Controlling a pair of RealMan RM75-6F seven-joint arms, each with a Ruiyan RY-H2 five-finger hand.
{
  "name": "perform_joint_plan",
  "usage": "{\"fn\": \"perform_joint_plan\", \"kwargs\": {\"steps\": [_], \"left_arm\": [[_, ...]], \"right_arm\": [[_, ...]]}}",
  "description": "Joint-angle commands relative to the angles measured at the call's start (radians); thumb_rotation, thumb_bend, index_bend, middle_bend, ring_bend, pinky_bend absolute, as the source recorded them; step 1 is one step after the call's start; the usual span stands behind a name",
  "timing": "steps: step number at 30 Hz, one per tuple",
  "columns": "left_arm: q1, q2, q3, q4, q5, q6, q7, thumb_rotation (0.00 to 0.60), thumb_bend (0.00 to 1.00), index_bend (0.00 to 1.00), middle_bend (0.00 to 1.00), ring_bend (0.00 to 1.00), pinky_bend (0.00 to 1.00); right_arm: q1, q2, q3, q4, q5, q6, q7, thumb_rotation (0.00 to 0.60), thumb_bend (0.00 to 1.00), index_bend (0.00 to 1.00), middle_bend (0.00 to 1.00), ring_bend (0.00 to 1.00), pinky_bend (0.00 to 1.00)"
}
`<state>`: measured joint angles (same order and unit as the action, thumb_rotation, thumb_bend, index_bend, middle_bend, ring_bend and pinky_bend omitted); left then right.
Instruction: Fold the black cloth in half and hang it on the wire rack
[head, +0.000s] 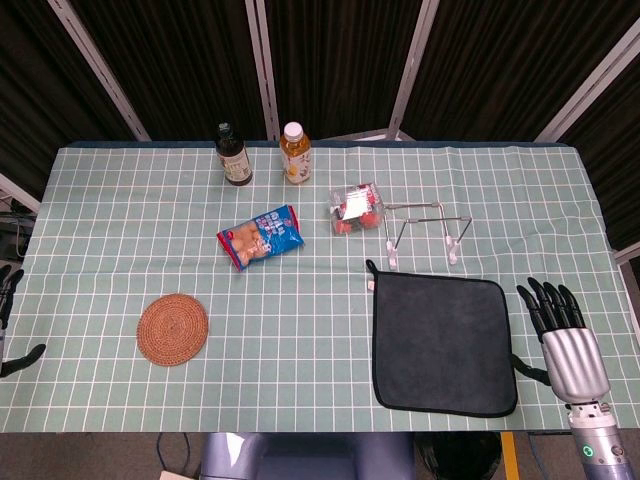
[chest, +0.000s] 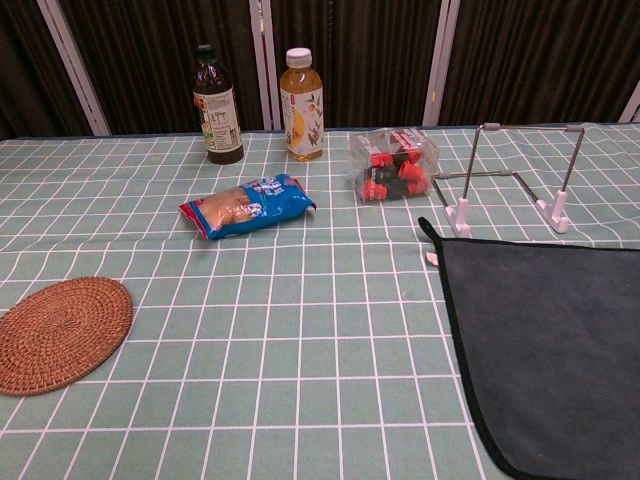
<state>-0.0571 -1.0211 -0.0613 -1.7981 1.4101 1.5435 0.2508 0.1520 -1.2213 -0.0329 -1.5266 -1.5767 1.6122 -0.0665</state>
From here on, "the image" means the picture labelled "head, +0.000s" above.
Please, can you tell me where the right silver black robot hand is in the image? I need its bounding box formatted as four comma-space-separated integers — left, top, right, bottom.
509, 277, 611, 404

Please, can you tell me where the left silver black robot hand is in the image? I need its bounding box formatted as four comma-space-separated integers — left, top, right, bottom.
0, 264, 47, 379

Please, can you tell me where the dark blue cloth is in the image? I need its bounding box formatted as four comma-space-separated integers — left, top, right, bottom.
364, 258, 519, 418

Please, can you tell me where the black bin bag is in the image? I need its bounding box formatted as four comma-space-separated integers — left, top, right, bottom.
414, 432, 503, 480

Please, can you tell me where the round woven rattan coaster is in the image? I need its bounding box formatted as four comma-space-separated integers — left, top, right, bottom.
136, 293, 210, 368

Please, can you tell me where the blue snack bag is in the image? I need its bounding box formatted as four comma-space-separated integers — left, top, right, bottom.
216, 203, 305, 273

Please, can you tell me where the dark glass bottle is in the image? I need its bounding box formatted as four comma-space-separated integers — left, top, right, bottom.
215, 122, 254, 187

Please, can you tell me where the clear box with red items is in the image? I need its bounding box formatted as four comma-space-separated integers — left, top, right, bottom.
327, 182, 389, 237

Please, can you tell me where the green checked tablecloth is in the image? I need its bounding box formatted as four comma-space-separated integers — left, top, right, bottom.
0, 144, 640, 434

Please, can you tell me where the purple robot torso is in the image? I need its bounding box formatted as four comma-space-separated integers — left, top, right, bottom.
199, 432, 416, 480

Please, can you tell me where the yellow tea bottle white cap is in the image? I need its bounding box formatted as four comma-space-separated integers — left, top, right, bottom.
278, 121, 312, 185

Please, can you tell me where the wire rack with white feet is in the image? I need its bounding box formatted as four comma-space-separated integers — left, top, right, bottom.
382, 200, 474, 271

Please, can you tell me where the white partition frame post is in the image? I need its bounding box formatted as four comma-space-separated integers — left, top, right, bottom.
387, 0, 441, 141
244, 0, 281, 142
47, 0, 151, 142
534, 19, 640, 144

